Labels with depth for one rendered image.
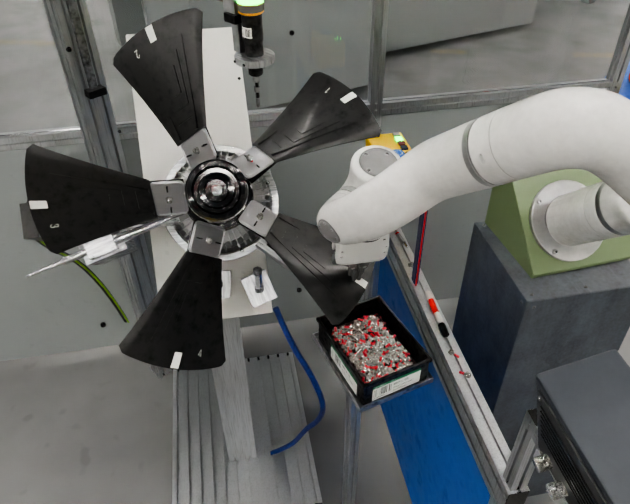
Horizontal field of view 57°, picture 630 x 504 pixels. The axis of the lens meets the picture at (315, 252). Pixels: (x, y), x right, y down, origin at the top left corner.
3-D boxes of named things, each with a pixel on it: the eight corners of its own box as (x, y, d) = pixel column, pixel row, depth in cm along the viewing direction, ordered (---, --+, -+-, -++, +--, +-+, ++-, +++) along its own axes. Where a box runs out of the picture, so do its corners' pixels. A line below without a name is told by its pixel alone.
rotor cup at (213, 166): (170, 208, 121) (161, 202, 108) (206, 149, 122) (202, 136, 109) (230, 244, 122) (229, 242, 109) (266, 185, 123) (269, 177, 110)
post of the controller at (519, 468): (502, 475, 104) (526, 409, 91) (518, 472, 104) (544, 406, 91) (509, 491, 101) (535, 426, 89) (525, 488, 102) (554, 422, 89)
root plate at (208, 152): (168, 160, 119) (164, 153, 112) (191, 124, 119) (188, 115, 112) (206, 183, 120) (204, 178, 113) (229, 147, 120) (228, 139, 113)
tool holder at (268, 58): (219, 58, 102) (212, 0, 96) (249, 47, 106) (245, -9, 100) (252, 72, 97) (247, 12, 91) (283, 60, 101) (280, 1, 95)
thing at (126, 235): (190, 215, 124) (30, 281, 119) (186, 206, 124) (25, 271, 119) (189, 215, 122) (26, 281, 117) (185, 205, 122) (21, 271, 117)
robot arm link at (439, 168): (463, 232, 69) (331, 257, 96) (528, 160, 76) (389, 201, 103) (423, 171, 67) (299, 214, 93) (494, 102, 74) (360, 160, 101)
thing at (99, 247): (92, 260, 122) (85, 242, 121) (120, 249, 122) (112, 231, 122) (89, 260, 119) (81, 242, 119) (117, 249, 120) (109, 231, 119)
